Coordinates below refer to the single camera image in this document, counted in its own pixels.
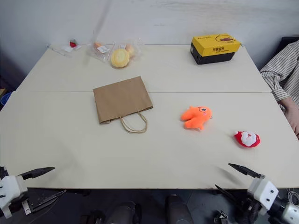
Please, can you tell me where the orange plush fish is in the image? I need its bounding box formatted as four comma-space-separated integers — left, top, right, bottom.
180, 105, 214, 130

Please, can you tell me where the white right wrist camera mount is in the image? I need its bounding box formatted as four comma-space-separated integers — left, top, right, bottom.
247, 177, 280, 216

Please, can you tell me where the peach plush bun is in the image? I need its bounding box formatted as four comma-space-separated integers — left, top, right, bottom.
125, 43, 136, 58

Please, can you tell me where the dark rounded shape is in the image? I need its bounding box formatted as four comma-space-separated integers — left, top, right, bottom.
108, 201, 142, 224

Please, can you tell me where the white paper packet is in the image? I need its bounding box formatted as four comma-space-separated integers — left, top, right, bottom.
61, 44, 82, 53

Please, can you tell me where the brown paper bag with handles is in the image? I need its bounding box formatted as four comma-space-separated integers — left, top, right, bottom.
93, 75, 154, 134

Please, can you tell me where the clear plastic bag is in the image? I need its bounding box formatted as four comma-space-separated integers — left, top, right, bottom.
87, 38, 143, 66

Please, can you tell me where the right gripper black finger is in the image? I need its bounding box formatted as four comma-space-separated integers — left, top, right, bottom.
228, 163, 266, 180
215, 184, 249, 209

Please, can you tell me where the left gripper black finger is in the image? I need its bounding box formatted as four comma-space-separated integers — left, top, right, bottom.
31, 189, 67, 213
17, 167, 56, 181

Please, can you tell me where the person in striped shirt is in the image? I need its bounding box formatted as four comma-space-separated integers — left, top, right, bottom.
260, 38, 299, 104

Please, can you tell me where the yellow and black cardboard box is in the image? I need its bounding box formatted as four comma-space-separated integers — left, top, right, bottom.
190, 32, 242, 65

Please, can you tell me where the red and white plush toy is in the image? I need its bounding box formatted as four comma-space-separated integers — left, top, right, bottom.
234, 130, 261, 148

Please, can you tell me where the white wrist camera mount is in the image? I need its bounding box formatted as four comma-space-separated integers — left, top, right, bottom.
0, 175, 29, 219
247, 177, 280, 216

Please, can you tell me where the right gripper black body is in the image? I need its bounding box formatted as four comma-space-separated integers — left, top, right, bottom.
241, 193, 266, 219

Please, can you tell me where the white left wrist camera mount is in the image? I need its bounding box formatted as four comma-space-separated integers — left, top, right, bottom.
0, 175, 29, 219

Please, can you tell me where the blue bin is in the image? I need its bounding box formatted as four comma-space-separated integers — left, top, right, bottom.
0, 88, 13, 110

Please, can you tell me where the yellow round plush bun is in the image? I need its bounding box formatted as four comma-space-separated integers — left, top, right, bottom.
110, 48, 131, 69

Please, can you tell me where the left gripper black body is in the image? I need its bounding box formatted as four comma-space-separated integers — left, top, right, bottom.
21, 188, 56, 215

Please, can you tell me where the thin white cable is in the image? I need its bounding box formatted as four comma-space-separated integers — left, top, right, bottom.
286, 186, 299, 202

